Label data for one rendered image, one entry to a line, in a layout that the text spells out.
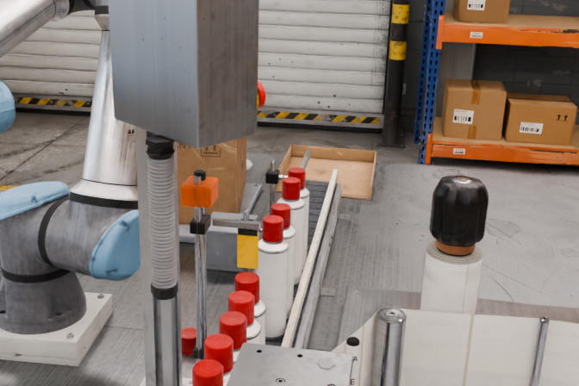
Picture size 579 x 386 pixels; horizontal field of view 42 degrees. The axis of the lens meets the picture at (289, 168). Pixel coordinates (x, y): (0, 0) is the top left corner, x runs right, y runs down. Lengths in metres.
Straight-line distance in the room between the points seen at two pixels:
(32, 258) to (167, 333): 0.28
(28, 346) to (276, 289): 0.42
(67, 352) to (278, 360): 0.63
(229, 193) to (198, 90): 0.87
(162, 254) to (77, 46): 4.86
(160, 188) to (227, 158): 0.77
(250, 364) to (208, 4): 0.38
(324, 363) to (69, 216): 0.60
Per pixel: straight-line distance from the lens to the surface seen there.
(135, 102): 0.94
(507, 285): 1.61
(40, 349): 1.31
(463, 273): 1.14
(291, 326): 1.22
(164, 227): 0.93
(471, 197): 1.10
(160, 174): 0.90
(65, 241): 1.21
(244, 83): 0.88
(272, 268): 1.19
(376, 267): 1.61
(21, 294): 1.31
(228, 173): 1.68
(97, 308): 1.38
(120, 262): 1.18
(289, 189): 1.33
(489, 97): 4.82
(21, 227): 1.26
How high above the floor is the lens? 1.55
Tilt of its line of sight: 20 degrees down
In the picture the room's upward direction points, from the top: 2 degrees clockwise
